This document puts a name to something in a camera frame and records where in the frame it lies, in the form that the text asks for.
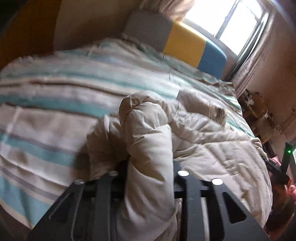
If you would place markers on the cluttered wooden shelf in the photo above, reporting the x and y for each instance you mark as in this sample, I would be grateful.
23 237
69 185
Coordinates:
259 115

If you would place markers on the patterned beige curtain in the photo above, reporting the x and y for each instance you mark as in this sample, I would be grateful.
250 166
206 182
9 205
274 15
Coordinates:
252 62
166 9

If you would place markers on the beige quilted down jacket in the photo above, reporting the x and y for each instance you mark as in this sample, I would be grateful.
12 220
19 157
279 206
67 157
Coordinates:
150 139

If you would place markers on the person's right forearm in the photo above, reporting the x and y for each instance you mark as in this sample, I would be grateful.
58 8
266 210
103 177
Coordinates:
279 204

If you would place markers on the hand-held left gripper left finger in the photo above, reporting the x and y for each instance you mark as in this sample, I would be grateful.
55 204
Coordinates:
92 208

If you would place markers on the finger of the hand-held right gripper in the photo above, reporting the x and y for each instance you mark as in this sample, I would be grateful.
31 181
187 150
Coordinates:
272 165

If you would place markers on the striped bed blanket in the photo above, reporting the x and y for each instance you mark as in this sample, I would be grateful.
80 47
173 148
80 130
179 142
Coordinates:
57 104

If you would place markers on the window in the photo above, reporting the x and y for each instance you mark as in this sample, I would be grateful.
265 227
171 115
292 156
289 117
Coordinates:
222 20

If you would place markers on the grey yellow blue headboard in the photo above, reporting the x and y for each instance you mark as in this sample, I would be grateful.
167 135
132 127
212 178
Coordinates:
185 41

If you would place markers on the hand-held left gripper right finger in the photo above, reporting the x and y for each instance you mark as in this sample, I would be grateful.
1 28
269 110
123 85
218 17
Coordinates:
196 208

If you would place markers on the wooden wardrobe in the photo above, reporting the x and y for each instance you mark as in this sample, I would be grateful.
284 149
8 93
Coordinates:
27 32

